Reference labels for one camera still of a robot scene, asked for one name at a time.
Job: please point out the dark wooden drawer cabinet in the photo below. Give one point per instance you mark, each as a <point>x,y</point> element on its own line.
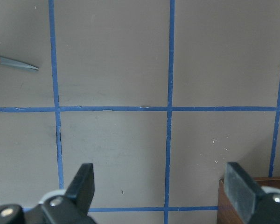
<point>226,214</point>

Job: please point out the grey orange scissors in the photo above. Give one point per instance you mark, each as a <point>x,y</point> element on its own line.
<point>17,64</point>

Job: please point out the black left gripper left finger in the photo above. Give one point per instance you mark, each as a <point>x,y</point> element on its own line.
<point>73,205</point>

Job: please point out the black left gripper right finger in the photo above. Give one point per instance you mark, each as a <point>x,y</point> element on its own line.
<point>255,204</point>

